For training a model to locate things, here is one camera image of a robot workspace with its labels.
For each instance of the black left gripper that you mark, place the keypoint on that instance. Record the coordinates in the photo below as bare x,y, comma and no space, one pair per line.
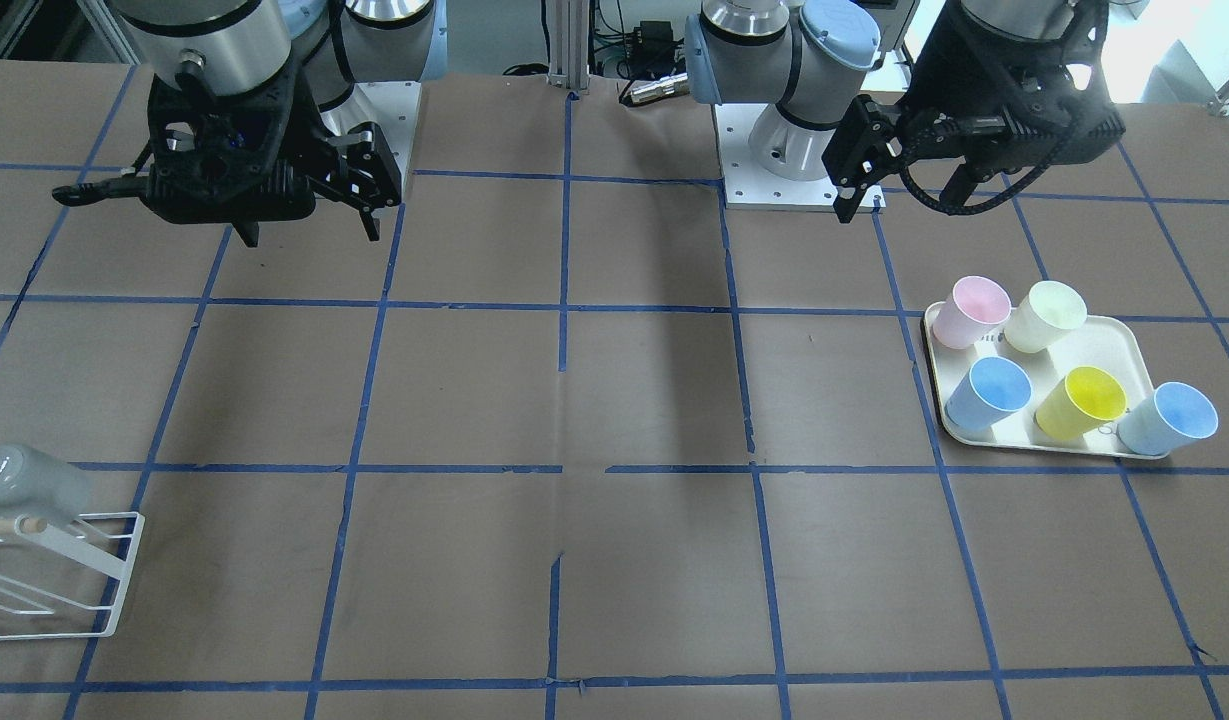
936,92

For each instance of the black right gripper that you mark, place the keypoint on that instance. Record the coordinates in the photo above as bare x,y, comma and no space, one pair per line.
326,141

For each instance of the grey plastic cup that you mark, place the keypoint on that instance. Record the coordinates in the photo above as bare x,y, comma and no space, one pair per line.
39,485

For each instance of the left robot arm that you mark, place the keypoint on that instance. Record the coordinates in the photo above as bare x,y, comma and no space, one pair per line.
803,61

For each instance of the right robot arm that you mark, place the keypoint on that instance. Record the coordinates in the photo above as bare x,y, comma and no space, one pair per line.
337,44

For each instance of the pink plastic cup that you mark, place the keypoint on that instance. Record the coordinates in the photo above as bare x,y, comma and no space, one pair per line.
975,307

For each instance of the pale green plastic cup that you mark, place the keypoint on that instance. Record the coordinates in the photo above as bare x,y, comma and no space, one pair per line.
1049,312

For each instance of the blue plastic cup middle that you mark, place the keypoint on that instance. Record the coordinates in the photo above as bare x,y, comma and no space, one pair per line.
993,389

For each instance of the yellow plastic cup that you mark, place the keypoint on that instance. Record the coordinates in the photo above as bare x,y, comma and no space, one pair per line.
1085,399

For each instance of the light blue cup far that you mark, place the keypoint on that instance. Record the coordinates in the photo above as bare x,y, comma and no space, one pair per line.
1173,416

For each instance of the cream plastic tray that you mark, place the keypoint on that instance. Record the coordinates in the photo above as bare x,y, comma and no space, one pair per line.
1102,341

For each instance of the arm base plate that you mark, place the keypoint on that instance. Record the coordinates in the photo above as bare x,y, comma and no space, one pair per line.
393,106
748,184

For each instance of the aluminium frame post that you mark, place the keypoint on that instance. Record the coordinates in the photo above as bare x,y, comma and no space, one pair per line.
568,36

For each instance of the white wire cup rack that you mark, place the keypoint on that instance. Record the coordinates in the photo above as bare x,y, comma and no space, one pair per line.
66,582

